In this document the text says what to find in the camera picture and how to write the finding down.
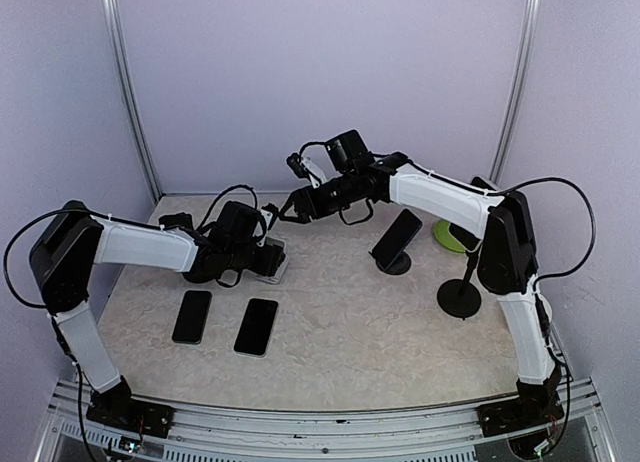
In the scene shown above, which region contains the right aluminium corner post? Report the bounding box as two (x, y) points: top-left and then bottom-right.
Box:
(489, 0), (541, 183)

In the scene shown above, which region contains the black gooseneck phone stand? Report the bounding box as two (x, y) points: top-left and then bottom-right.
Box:
(158, 212), (193, 231)

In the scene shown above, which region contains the left aluminium corner post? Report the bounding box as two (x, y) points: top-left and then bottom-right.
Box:
(102, 0), (163, 203)

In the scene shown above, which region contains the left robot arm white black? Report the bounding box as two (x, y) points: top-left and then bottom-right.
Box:
(29, 200), (288, 427)

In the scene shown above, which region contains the black phone on short stand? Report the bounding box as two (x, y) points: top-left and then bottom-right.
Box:
(371, 209), (423, 267)

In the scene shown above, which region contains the aluminium corner post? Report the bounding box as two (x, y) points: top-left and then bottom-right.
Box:
(489, 0), (541, 183)
(102, 0), (163, 203)

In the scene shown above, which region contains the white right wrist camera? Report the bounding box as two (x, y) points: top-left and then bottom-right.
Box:
(286, 153), (328, 188)

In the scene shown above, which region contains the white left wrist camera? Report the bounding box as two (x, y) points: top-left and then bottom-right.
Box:
(255, 202), (279, 247)

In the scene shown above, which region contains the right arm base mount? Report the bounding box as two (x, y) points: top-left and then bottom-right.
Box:
(476, 378), (564, 437)

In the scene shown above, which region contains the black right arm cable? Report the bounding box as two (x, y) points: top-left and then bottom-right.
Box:
(494, 176), (599, 283)

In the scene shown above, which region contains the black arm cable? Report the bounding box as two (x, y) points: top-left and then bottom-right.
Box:
(3, 209), (89, 311)
(494, 176), (599, 283)

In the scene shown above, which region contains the aluminium front rail frame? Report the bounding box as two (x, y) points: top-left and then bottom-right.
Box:
(32, 379), (621, 461)

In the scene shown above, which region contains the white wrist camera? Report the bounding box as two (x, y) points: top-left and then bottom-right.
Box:
(255, 202), (279, 247)
(286, 153), (328, 188)

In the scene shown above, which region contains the blue-edged black smartphone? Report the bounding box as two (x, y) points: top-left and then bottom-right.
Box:
(171, 290), (212, 345)

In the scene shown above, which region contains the green round stand base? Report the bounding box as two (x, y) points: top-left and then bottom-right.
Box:
(432, 220), (466, 254)

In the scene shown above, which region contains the white round bowl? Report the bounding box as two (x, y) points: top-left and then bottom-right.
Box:
(541, 297), (553, 336)

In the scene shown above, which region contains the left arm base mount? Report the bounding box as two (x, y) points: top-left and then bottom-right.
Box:
(87, 376), (174, 439)

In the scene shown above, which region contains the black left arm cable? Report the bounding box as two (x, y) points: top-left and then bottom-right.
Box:
(3, 209), (89, 311)

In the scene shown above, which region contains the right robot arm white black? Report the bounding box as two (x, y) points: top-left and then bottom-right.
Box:
(279, 129), (561, 426)

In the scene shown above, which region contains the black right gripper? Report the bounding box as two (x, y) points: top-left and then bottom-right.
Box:
(278, 170), (360, 223)

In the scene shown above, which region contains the tall black phone stand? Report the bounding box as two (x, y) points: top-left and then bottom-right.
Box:
(437, 251), (482, 320)

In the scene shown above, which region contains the short black phone stand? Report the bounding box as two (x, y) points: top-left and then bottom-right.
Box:
(370, 251), (412, 276)

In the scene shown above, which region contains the black phone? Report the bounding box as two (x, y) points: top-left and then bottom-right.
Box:
(371, 209), (423, 267)
(233, 298), (279, 357)

